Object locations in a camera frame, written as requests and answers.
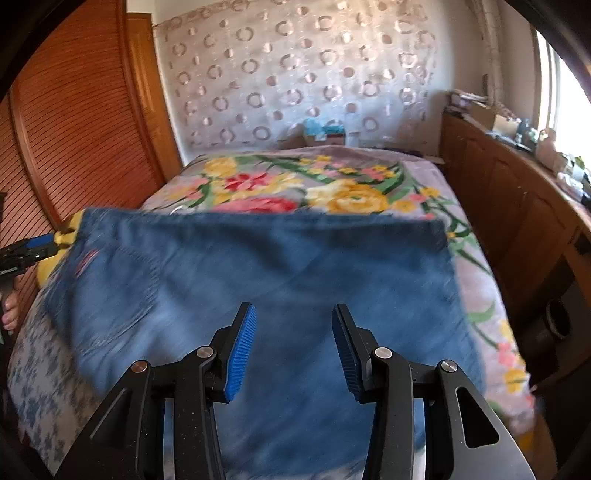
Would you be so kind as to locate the floral blanket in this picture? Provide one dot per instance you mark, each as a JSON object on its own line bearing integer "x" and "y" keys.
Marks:
{"x": 351, "y": 184}

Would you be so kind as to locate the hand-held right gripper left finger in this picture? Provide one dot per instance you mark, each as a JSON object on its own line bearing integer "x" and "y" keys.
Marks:
{"x": 240, "y": 355}

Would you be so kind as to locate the wooden louvred wardrobe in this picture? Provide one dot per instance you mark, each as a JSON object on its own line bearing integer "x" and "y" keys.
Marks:
{"x": 83, "y": 115}

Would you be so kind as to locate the wooden side cabinet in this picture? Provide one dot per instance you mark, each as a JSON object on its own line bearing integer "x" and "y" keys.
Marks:
{"x": 508, "y": 194}

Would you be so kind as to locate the circle patterned curtain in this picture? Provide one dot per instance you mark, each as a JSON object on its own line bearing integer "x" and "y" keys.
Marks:
{"x": 277, "y": 69}

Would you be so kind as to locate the cardboard box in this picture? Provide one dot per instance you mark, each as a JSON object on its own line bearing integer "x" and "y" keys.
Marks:
{"x": 489, "y": 115}

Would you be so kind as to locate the person's left hand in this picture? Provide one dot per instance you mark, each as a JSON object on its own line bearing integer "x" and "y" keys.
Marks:
{"x": 10, "y": 314}

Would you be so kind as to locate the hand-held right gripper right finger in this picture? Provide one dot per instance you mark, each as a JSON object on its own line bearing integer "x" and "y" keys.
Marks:
{"x": 347, "y": 355}

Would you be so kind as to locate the blue and white bedsheet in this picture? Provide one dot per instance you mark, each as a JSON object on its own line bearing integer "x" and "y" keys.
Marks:
{"x": 41, "y": 369}

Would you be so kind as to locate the dark round object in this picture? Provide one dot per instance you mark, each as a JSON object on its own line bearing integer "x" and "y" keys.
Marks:
{"x": 556, "y": 318}

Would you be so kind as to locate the yellow plush toy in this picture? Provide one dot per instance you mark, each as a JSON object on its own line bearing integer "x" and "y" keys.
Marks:
{"x": 69, "y": 230}

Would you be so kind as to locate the blue denim pants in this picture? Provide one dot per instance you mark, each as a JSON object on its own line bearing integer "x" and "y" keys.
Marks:
{"x": 277, "y": 267}

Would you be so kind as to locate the box with teal items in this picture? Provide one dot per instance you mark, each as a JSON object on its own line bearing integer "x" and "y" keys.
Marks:
{"x": 325, "y": 129}

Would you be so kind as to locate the window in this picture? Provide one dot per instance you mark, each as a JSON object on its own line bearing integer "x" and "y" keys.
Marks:
{"x": 572, "y": 106}

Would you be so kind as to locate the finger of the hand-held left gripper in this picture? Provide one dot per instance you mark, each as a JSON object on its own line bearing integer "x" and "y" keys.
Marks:
{"x": 39, "y": 243}

